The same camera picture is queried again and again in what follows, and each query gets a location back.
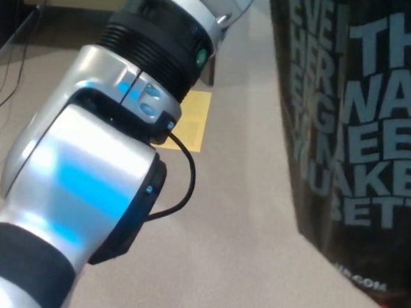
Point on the black printed plastic bag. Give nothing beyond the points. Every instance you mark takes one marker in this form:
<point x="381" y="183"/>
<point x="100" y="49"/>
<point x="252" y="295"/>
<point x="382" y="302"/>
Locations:
<point x="360" y="135"/>

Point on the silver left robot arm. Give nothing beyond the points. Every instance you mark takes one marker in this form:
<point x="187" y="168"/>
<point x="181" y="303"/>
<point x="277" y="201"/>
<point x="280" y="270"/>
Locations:
<point x="85" y="174"/>

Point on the yellow paper sheet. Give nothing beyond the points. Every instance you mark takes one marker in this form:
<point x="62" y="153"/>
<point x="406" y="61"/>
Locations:
<point x="195" y="125"/>

